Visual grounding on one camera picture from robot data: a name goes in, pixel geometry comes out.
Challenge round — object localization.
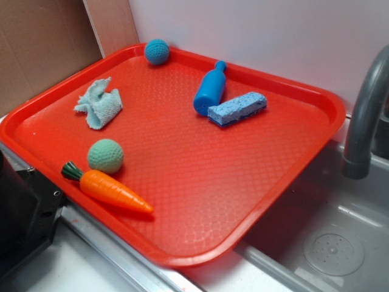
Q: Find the blue knitted ball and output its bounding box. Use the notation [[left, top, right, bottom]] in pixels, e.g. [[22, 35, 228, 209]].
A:
[[144, 39, 170, 65]]

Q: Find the light blue cloth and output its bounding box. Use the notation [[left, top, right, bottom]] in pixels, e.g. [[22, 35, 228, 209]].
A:
[[74, 77, 123, 130]]

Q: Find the blue plastic toy bottle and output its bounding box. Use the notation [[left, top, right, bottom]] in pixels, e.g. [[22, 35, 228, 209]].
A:
[[193, 60, 227, 116]]

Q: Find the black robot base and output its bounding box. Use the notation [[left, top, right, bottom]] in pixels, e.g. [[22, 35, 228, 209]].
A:
[[1, 153, 63, 281]]

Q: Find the brown cardboard panel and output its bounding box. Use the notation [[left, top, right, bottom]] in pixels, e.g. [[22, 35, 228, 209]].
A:
[[1, 1, 102, 116]]

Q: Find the green knitted ball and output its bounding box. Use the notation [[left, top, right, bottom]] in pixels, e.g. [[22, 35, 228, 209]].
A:
[[87, 139, 124, 174]]

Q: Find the grey faucet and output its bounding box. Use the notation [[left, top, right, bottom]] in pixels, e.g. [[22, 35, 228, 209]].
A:
[[342, 46, 388, 179]]

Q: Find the orange toy carrot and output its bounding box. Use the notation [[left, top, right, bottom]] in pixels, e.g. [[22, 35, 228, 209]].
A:
[[61, 161, 154, 214]]

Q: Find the grey toy sink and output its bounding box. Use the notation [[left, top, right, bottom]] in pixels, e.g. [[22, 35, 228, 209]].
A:
[[182, 126, 388, 291]]

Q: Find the blue sponge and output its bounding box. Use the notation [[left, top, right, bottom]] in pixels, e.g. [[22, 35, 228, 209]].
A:
[[208, 92, 267, 127]]

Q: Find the red plastic tray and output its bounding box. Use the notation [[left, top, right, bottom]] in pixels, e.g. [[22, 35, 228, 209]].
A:
[[1, 44, 346, 268]]

